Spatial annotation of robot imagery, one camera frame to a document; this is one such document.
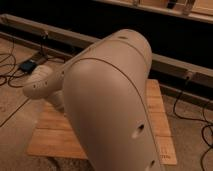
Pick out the long wooden rail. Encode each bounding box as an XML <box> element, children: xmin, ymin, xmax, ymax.
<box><xmin>0</xmin><ymin>14</ymin><xmax>213</xmax><ymax>86</ymax></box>

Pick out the black cable right side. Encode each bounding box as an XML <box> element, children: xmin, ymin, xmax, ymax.
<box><xmin>172</xmin><ymin>78</ymin><xmax>213</xmax><ymax>171</ymax></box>

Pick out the black power adapter box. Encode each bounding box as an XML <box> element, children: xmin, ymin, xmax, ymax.
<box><xmin>19</xmin><ymin>60</ymin><xmax>37</xmax><ymax>73</ymax></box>

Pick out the wooden board table top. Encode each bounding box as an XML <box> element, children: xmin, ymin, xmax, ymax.
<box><xmin>27</xmin><ymin>79</ymin><xmax>177</xmax><ymax>165</ymax></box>

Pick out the black floor cable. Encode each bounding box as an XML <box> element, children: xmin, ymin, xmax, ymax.
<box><xmin>0</xmin><ymin>36</ymin><xmax>66</xmax><ymax>128</ymax></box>

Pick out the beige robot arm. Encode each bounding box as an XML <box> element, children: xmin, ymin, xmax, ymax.
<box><xmin>23</xmin><ymin>29</ymin><xmax>165</xmax><ymax>171</ymax></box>

